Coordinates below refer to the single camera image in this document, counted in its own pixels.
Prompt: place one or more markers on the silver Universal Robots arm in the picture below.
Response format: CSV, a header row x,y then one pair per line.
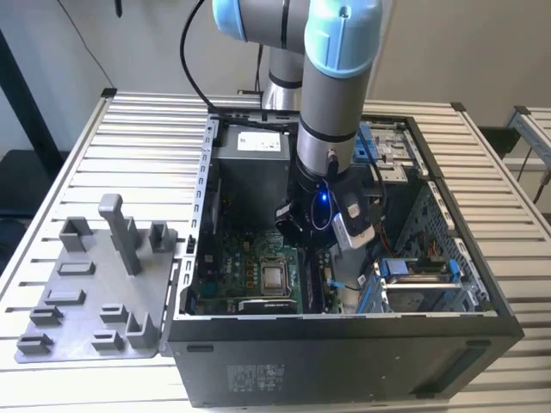
x,y
331,107

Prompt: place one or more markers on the installed RAM stick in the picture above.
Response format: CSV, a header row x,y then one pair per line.
x,y
305,288

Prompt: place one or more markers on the CPU socket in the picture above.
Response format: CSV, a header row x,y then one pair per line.
x,y
274,260

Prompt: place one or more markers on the grey power supply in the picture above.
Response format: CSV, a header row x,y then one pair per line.
x,y
249,193

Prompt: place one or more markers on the silver CPU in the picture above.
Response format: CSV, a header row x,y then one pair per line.
x,y
274,278

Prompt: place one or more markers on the green motherboard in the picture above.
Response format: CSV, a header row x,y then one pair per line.
x,y
241,258

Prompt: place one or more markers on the grey metal disk bay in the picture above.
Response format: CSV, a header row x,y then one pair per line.
x,y
394,172

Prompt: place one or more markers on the blue disk carrier with disk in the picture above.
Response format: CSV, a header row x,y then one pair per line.
x,y
396,267

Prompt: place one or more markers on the black graphics card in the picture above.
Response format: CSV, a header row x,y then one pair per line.
x,y
267,306

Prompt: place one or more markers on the black open PC case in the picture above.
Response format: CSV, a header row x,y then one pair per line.
x,y
301,365

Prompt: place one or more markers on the black box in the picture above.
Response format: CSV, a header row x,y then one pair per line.
x,y
499,142

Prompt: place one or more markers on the metal slat side table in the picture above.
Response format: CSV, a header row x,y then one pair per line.
x,y
538,125

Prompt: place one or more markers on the grey parts rack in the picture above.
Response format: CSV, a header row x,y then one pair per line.
x,y
77,340

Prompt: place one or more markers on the black hanging tool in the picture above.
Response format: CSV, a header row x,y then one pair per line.
x,y
118,8

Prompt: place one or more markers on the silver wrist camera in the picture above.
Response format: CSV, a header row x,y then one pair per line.
x,y
355,228

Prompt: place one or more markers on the black furniture frame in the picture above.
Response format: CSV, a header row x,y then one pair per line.
x,y
30,180

